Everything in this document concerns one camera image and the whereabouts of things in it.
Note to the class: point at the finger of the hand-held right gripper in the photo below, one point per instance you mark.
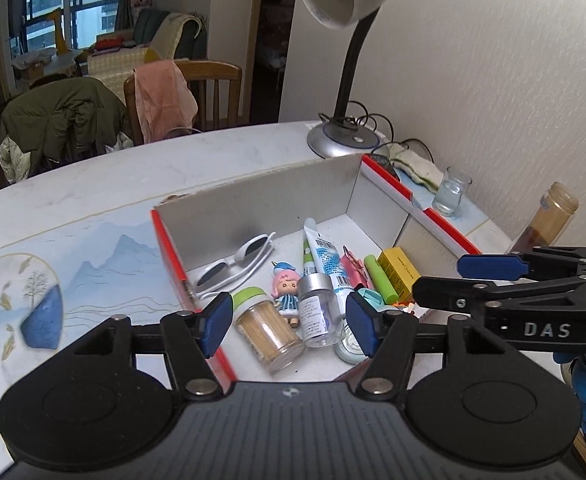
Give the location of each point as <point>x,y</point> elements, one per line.
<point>453,295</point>
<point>490,266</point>

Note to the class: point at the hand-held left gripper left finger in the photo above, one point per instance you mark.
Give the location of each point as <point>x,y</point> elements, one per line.
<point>217,325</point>

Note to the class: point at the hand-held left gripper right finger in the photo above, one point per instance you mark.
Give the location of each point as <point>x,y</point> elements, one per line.
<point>365,325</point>

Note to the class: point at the small teal case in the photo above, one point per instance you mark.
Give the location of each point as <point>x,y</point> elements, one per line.
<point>372,297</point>

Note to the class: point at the small round glass jar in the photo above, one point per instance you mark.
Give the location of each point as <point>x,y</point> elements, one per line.
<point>348,347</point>

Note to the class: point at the small clear bottle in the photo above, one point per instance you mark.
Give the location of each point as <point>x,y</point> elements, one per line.
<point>320,310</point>

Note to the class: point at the green lip balm tube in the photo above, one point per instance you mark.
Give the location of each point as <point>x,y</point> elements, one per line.
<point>380,280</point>

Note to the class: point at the green-lidded toothpick jar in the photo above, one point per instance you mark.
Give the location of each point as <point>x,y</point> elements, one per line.
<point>268,335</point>

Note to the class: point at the pink binder clip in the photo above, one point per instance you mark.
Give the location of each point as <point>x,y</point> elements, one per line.
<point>355,270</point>

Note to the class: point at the small yellow box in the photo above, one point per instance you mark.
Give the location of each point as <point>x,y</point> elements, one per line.
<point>398,270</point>

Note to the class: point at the white sunglasses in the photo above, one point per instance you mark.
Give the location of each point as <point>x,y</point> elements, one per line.
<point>233,265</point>

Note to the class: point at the white blue cream tube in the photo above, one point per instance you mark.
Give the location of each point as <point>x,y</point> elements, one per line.
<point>330,260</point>

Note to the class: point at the pink-haired doll figure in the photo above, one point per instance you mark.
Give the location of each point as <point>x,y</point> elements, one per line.
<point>287,292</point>

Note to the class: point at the small green white tube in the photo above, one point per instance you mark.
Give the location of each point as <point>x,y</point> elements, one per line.
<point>308,260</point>

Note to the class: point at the red cardboard box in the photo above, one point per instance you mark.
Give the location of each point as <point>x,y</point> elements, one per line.
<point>273,195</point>

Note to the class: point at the person's right hand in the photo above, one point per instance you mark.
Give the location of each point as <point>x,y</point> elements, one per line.
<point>585,390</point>

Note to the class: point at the tall jar brown contents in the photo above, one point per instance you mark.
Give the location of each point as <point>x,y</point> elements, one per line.
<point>543,220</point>

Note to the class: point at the clear glass cup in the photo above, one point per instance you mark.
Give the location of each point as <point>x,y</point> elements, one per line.
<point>450,195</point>

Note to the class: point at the pale green cloth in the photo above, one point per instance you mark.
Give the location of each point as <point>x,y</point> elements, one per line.
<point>418,167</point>

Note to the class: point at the blue mountain print table mat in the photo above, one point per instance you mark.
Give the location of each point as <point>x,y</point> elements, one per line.
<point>108,265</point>

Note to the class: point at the wooden dining chair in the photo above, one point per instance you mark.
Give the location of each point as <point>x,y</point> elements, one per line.
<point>218,95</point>

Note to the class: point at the pink cloth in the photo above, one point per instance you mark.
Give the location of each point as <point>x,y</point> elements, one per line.
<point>165,97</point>

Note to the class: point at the olive green jacket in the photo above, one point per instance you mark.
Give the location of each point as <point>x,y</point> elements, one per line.
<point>63,115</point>

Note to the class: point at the white quilted jacket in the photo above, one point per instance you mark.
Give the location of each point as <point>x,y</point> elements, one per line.
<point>14,160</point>

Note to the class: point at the dark green sofa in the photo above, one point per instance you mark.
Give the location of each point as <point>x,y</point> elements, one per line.
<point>143,45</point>

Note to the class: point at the cream sofa blanket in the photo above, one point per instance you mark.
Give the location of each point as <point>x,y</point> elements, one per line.
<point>173,35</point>

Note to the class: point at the red cushion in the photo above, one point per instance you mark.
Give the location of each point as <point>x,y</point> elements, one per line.
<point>109,42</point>

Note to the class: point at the yellow giraffe toy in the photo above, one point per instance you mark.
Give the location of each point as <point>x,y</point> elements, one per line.
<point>62,32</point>

